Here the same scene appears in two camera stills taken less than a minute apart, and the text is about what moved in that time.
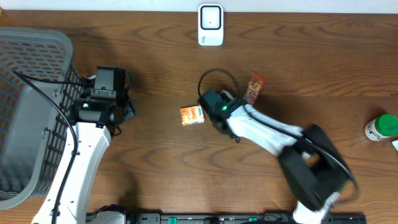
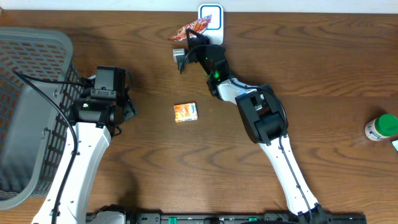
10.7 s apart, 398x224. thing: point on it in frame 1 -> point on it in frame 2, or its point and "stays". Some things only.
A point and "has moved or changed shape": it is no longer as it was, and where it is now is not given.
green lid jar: (383, 127) stays
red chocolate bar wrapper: (254, 88) -> (199, 25)
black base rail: (219, 218) stays
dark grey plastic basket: (39, 84) stays
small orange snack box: (192, 115) has moved or changed shape
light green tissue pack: (395, 143) stays
